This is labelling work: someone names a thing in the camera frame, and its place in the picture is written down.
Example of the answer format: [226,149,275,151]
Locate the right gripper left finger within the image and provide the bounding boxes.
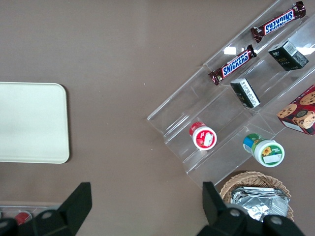
[32,182,93,236]

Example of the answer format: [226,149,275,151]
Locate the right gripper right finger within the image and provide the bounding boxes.
[199,181,247,236]

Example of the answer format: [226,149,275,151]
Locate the light tan wicker basket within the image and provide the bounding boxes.
[219,171,295,223]

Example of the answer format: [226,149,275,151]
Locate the cream rectangular tray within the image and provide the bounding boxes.
[0,82,70,165]

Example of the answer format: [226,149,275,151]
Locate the clear acrylic bottle rack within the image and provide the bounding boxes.
[0,200,61,222]

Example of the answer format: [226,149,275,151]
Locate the stacked aluminium foil trays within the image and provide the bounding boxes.
[230,186,291,223]

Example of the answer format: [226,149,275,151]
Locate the red soda bottle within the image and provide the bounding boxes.
[14,212,32,226]

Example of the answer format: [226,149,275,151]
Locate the red lid yogurt cup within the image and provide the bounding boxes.
[189,121,218,150]

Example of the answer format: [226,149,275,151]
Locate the green lid yogurt cup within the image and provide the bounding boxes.
[242,133,286,168]

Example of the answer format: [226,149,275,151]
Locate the clear acrylic stepped display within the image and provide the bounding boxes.
[147,0,315,186]

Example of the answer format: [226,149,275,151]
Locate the small black carton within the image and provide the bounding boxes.
[230,78,261,109]
[267,40,310,72]

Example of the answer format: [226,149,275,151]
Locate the red chocolate chip cookie box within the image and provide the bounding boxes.
[277,85,315,136]

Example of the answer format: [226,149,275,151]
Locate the Snickers chocolate bar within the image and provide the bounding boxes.
[208,44,258,86]
[250,1,307,44]

